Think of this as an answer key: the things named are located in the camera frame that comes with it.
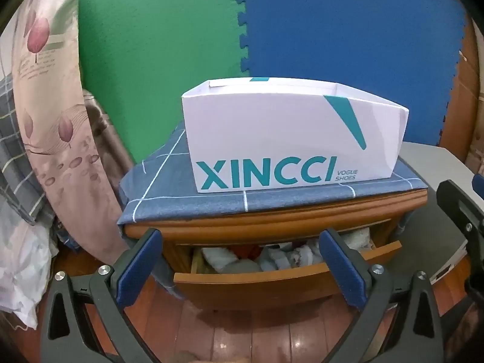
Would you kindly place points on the white teal shoe box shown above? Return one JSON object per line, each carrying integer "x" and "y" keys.
{"x": 264, "y": 140}

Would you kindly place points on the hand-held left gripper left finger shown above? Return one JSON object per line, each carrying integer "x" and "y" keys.
{"x": 138, "y": 268}

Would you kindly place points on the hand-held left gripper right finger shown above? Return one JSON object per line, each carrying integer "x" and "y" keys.
{"x": 340, "y": 268}

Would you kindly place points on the small white underwear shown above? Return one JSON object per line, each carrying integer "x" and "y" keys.
{"x": 359, "y": 238}

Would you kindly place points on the grey plaid bedding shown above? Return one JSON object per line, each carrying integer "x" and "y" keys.
{"x": 19, "y": 158}

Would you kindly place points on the red underwear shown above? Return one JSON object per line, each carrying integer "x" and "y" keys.
{"x": 249, "y": 251}

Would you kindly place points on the brown cloth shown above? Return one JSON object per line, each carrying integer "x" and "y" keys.
{"x": 104, "y": 132}

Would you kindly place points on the blue foam mat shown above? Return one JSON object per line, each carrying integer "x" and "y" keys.
{"x": 340, "y": 26}

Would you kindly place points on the wooden drawer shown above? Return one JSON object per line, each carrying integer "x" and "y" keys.
{"x": 264, "y": 283}

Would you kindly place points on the wooden nightstand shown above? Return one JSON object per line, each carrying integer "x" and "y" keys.
{"x": 264, "y": 223}

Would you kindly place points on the white printed underwear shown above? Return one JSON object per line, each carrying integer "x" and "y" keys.
{"x": 306, "y": 253}

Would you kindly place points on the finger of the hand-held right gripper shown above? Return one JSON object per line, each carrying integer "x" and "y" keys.
{"x": 457, "y": 204}

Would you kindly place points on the brown wooden panel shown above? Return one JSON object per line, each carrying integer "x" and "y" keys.
{"x": 467, "y": 90}

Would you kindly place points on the large white underwear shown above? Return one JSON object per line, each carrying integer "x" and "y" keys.
{"x": 227, "y": 261}

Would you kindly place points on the green foam mat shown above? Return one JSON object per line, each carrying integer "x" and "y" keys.
{"x": 151, "y": 45}

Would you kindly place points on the white crumpled cloth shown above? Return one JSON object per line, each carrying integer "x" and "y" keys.
{"x": 19, "y": 264}

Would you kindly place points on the blue checked cloth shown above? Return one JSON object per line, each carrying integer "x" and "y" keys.
{"x": 181, "y": 200}

